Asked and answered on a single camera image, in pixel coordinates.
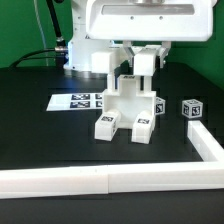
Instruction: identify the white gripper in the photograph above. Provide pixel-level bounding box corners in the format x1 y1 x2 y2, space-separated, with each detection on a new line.
86 0 214 69

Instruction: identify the white tagged cube far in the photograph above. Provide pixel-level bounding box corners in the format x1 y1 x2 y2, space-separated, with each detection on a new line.
182 99 203 119

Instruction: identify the black cable on base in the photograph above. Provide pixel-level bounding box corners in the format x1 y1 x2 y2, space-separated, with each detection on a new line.
9 0 69 69

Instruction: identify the white tag sheet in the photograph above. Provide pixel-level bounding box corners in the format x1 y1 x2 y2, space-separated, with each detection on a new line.
47 93 102 111

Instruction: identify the white tagged cube near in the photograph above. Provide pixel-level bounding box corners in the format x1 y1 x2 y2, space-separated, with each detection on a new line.
156 97 166 115

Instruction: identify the white chair back frame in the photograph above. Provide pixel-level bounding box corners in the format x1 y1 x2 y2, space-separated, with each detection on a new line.
91 48 157 76

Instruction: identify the white U-shaped fence rail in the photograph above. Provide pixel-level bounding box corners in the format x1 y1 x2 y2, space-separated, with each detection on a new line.
0 121 224 199

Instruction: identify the white chair seat plate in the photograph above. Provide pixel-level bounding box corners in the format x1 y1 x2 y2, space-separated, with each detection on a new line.
102 75 156 129

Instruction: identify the white tagged cube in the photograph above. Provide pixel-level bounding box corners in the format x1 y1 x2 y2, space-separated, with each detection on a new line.
156 97 166 115
182 99 203 119

